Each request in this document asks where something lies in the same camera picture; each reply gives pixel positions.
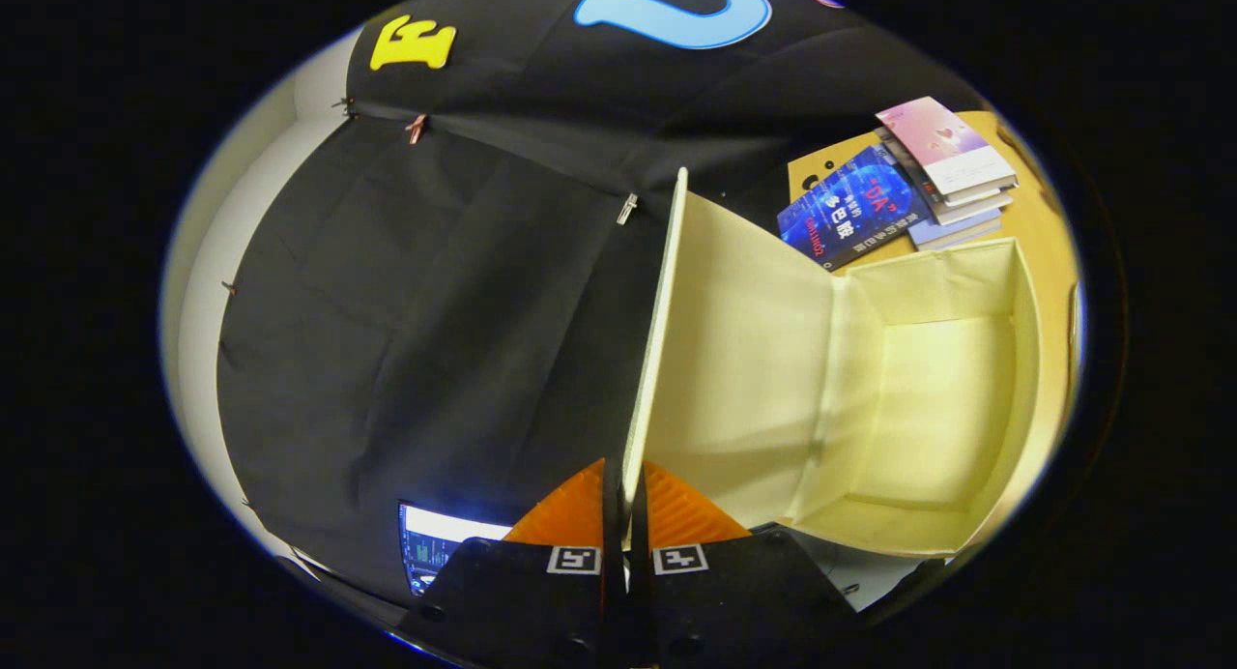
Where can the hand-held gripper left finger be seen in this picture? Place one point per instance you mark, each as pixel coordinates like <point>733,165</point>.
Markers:
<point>613,592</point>

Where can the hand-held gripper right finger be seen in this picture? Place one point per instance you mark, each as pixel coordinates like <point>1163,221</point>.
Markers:
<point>640,601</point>

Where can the cream fabric storage box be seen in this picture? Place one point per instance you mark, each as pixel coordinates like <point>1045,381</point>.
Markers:
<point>754,360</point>

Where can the computer monitor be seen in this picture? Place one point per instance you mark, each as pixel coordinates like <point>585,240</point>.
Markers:
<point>435,553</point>

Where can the black backdrop cloth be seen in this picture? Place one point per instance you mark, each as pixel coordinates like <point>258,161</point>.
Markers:
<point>435,311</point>

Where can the silver cloth clip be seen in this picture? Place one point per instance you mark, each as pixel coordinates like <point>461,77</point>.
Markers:
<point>627,208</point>

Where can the pale blue book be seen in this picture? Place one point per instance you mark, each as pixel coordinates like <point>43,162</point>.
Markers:
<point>952,232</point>

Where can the pink cloth clip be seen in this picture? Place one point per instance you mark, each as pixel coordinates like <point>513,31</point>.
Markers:
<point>416,128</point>

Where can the grey book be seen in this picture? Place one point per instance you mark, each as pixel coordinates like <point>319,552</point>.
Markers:
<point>976,210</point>

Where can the pink book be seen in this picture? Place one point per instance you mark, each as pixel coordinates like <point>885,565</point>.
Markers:
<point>933,137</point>

